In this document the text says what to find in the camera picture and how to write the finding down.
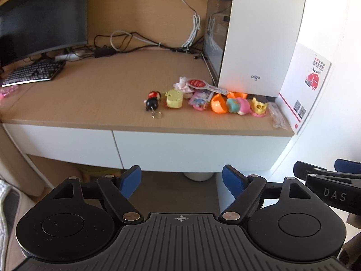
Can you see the black keyboard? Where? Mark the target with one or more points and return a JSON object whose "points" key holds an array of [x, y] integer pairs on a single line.
{"points": [[44, 70]]}

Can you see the white aigo computer case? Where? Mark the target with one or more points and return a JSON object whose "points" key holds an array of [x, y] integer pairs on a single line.
{"points": [[248, 44]]}

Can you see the yellow plastic case toy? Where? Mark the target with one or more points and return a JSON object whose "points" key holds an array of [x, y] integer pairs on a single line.
{"points": [[174, 99]]}

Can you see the curved computer monitor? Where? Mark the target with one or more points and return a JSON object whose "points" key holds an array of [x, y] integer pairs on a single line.
{"points": [[32, 27]]}

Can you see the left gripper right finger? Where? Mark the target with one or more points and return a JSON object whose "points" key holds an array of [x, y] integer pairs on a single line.
{"points": [[285, 220]]}

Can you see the pink white plush toy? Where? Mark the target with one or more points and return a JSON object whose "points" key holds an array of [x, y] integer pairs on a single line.
{"points": [[182, 86]]}

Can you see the left white drawer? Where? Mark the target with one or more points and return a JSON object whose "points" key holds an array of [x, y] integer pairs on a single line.
{"points": [[75, 145]]}

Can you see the white QR code placard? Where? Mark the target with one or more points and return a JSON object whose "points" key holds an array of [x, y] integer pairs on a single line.
{"points": [[302, 85]]}

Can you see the green stool wooden legs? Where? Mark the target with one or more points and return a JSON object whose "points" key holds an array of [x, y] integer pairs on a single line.
{"points": [[91, 173]]}

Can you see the yellow crown toy pink base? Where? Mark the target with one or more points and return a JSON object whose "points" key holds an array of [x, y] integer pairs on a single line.
{"points": [[259, 106]]}

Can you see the right white drawer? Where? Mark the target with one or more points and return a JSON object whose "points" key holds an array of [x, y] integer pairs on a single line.
{"points": [[191, 153]]}

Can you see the Mickey Mouse keychain figure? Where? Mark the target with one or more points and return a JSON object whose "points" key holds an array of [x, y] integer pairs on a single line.
{"points": [[152, 104]]}

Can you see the white waste bin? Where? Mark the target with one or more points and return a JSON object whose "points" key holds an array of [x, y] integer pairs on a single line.
{"points": [[198, 177]]}

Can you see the white drawer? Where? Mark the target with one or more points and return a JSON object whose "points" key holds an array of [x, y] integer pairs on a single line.
{"points": [[191, 153], [75, 145]]}

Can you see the pink toy blister card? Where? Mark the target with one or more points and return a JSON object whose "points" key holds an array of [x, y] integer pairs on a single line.
{"points": [[200, 99]]}

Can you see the clear plastic bag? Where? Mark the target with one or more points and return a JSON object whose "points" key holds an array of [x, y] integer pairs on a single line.
{"points": [[277, 117]]}

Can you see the pink teal capsule toy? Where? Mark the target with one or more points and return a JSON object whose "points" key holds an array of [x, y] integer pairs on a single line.
{"points": [[238, 105]]}

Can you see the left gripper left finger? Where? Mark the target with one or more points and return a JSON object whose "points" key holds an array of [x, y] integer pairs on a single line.
{"points": [[76, 220]]}

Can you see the orange pumpkin shell half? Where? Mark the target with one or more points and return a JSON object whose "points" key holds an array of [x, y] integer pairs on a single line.
{"points": [[218, 104]]}

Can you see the pink plastic toy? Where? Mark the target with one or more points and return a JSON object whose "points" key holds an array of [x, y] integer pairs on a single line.
{"points": [[7, 91]]}

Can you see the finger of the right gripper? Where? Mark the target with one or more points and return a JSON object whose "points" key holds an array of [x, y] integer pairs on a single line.
{"points": [[347, 166]]}

